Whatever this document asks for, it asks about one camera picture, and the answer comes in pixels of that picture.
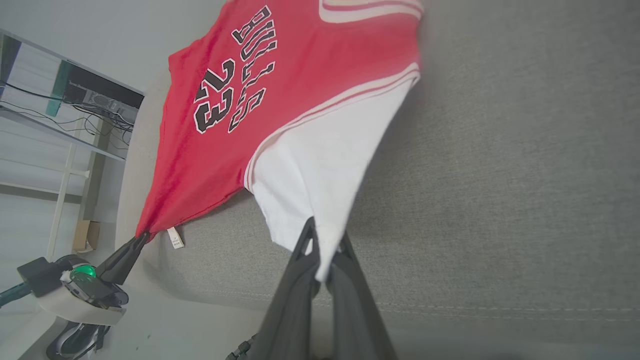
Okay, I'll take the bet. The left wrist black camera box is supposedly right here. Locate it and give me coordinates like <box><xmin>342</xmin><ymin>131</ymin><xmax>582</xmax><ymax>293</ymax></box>
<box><xmin>17</xmin><ymin>256</ymin><xmax>65</xmax><ymax>298</ymax></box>

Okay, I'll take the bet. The white frame desk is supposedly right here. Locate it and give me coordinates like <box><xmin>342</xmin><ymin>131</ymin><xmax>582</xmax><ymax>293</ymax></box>
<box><xmin>0</xmin><ymin>27</ymin><xmax>146</xmax><ymax>261</ymax></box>

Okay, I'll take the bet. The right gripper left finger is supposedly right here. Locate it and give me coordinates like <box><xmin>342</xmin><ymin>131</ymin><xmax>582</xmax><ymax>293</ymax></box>
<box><xmin>226</xmin><ymin>217</ymin><xmax>322</xmax><ymax>360</ymax></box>

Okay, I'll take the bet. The left camera cable teal plug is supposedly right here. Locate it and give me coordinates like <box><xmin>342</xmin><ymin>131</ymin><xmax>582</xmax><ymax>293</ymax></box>
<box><xmin>0</xmin><ymin>281</ymin><xmax>33</xmax><ymax>308</ymax></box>

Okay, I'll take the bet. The brown cardboard box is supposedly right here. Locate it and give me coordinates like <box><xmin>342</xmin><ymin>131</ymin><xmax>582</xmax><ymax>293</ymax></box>
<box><xmin>72</xmin><ymin>220</ymin><xmax>102</xmax><ymax>253</ymax></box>

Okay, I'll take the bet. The black computer equipment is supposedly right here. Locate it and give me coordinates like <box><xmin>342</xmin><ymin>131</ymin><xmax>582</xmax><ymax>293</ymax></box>
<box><xmin>62</xmin><ymin>65</ymin><xmax>146</xmax><ymax>126</ymax></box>

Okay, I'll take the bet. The red Bulls 23 jersey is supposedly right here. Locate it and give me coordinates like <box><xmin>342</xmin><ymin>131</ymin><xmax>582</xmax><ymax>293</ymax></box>
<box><xmin>135</xmin><ymin>0</ymin><xmax>426</xmax><ymax>281</ymax></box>

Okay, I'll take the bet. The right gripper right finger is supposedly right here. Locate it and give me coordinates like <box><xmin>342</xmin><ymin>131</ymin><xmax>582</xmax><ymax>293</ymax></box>
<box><xmin>312</xmin><ymin>232</ymin><xmax>399</xmax><ymax>360</ymax></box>

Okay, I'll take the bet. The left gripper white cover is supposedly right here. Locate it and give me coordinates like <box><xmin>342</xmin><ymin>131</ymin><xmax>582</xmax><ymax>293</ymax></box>
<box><xmin>37</xmin><ymin>231</ymin><xmax>151</xmax><ymax>327</ymax></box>

